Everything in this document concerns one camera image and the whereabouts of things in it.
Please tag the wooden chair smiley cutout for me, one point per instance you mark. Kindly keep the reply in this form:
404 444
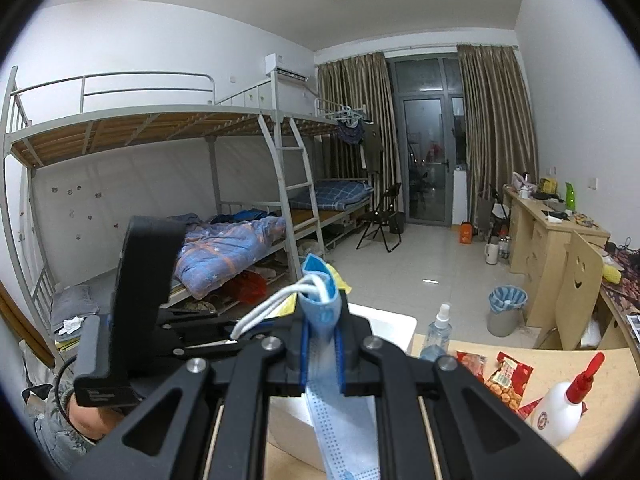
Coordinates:
580 290

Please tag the printed papers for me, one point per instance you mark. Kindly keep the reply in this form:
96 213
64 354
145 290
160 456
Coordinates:
634 327

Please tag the dark hanging clothes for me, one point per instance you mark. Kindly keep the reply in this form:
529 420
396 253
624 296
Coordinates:
370 145

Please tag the crumpled white tissue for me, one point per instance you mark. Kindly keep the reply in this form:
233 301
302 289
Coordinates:
70 326

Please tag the person's left hand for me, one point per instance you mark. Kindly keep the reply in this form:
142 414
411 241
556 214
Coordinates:
95 420

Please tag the grey pillow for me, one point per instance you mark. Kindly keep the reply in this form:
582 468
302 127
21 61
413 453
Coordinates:
75 302

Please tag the red snack packet orange balls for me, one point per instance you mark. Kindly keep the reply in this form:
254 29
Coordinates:
507 380

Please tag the small red snack packet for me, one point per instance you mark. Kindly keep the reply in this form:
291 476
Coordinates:
472 362

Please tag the orange box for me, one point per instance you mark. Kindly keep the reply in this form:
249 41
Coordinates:
465 234

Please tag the black folding chair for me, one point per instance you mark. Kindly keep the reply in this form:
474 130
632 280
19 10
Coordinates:
380 210
500 215

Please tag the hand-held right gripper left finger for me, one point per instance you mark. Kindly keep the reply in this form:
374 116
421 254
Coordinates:
303 360

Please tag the white container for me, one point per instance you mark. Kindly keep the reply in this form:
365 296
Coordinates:
521 187

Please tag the white thermos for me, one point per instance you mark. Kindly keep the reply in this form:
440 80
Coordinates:
492 252

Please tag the grey metal bunk bed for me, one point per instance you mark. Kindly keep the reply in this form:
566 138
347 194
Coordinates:
320 125
150 122

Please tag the flat red packet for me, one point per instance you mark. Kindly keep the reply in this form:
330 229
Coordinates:
529 405

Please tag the grey trash bin blue bag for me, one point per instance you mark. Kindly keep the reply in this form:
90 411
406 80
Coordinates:
506 312

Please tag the white air conditioner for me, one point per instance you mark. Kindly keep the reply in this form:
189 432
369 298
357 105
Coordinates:
285 66

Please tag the glass balcony door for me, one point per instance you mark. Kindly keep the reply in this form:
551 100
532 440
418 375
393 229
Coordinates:
425 150

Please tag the blue face mask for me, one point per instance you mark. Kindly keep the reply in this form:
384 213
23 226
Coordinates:
325 310

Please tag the blue plaid mattress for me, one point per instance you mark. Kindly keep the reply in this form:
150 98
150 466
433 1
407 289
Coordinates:
330 194

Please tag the clothes hangers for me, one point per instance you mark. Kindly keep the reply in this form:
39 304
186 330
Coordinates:
345 109

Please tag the light wooden desk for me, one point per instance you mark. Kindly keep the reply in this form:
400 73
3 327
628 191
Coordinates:
540 240

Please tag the green bottle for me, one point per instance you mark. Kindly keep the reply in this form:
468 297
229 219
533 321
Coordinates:
570 197

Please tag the blue orange star quilt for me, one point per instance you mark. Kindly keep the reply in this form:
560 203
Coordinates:
225 250

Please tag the red bag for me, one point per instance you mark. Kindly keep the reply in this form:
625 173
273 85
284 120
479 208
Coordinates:
247 287

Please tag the white lotion bottle red pump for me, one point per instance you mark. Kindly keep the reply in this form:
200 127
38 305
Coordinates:
560 405

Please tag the patterned dark tablecloth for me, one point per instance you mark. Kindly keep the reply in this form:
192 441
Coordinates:
627 280

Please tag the white tissue pack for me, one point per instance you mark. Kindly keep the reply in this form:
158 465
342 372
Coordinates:
385 325

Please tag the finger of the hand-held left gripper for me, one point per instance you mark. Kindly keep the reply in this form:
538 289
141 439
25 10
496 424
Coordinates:
200 319
210 351

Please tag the clear blue spray bottle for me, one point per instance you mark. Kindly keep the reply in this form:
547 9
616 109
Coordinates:
436 337

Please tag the brown curtain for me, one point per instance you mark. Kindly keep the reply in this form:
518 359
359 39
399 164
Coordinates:
495 125
355 85

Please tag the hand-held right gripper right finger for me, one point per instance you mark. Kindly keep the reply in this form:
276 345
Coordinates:
340 365

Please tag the small wall stickers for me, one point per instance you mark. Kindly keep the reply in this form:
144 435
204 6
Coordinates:
70 191

